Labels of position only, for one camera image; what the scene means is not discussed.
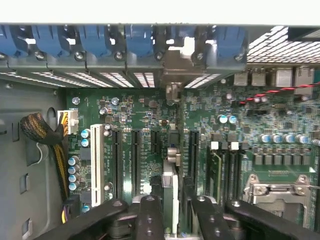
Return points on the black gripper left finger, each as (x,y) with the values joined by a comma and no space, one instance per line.
(150,220)

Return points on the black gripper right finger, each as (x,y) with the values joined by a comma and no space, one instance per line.
(210,220)

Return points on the black RAM slot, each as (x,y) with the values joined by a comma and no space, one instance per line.
(231,175)
(239,172)
(224,175)

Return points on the long black expansion slot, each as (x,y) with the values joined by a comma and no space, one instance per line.
(116,162)
(194,155)
(136,162)

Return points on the metal CPU socket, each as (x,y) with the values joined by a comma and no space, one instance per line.
(275,195)

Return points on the white expansion slot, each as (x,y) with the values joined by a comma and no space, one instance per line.
(96,165)

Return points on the short black expansion slot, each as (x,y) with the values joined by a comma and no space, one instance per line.
(155,142)

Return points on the green Dell motherboard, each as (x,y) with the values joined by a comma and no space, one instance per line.
(262,117)

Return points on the white power connector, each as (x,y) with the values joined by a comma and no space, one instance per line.
(72,122)

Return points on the open dark PC case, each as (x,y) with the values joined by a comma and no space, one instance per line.
(25,175)

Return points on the silver rear port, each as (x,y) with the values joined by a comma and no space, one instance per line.
(304,80)
(283,77)
(258,77)
(240,78)

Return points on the blue card retention clip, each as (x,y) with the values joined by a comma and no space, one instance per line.
(138,40)
(46,40)
(230,40)
(6,40)
(95,40)

